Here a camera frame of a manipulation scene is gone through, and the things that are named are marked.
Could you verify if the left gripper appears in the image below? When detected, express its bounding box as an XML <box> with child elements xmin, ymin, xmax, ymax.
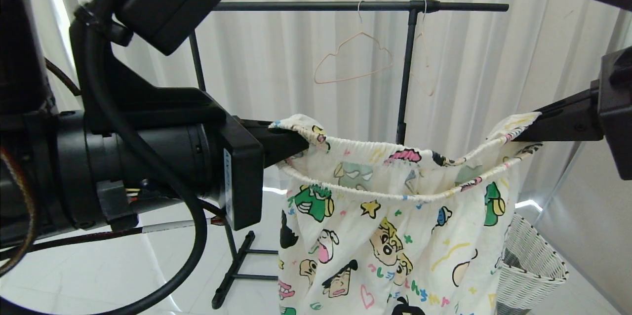
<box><xmin>52</xmin><ymin>118</ymin><xmax>265</xmax><ymax>231</ymax></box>

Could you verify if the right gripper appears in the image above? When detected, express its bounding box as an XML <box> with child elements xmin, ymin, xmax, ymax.
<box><xmin>600</xmin><ymin>46</ymin><xmax>632</xmax><ymax>180</ymax></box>

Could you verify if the pink clothes hanger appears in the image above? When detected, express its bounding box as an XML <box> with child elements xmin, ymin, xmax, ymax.
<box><xmin>315</xmin><ymin>1</ymin><xmax>394</xmax><ymax>84</ymax></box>
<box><xmin>410</xmin><ymin>0</ymin><xmax>437</xmax><ymax>97</ymax></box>

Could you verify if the cream printed garment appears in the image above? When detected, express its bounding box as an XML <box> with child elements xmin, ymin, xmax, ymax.
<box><xmin>269</xmin><ymin>112</ymin><xmax>544</xmax><ymax>315</ymax></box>

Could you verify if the white laundry basket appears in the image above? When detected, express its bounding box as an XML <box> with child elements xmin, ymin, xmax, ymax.
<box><xmin>496</xmin><ymin>211</ymin><xmax>569</xmax><ymax>315</ymax></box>

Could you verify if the black clothes rack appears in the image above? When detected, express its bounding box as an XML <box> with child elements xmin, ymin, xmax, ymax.
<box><xmin>188</xmin><ymin>0</ymin><xmax>509</xmax><ymax>311</ymax></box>

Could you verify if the black cable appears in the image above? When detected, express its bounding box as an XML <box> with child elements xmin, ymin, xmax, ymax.
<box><xmin>0</xmin><ymin>6</ymin><xmax>209</xmax><ymax>315</ymax></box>

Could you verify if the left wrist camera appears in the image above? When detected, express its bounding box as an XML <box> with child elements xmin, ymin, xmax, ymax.
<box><xmin>69</xmin><ymin>0</ymin><xmax>228</xmax><ymax>133</ymax></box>

